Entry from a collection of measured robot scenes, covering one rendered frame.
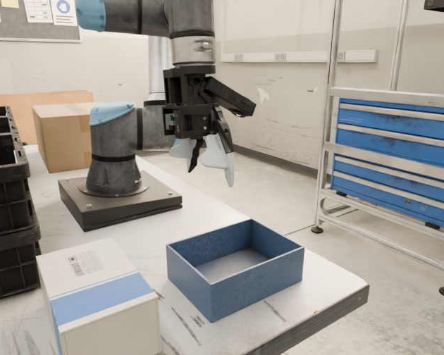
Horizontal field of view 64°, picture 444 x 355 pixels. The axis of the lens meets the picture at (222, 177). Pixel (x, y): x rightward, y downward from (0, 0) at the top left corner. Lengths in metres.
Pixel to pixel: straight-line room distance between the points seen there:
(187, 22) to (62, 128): 0.87
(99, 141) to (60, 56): 3.10
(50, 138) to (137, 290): 0.95
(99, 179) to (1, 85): 3.04
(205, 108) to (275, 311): 0.35
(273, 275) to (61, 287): 0.33
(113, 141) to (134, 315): 0.56
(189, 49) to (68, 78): 3.48
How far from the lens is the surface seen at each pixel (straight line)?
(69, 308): 0.51
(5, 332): 0.66
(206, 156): 0.58
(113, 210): 0.91
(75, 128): 1.40
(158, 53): 1.01
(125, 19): 0.70
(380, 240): 2.21
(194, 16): 0.61
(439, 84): 2.89
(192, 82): 0.61
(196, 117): 0.60
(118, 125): 0.95
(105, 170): 0.98
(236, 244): 0.75
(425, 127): 1.98
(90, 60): 4.10
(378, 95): 2.07
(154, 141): 0.97
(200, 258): 0.71
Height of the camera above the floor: 1.08
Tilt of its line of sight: 18 degrees down
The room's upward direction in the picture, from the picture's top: straight up
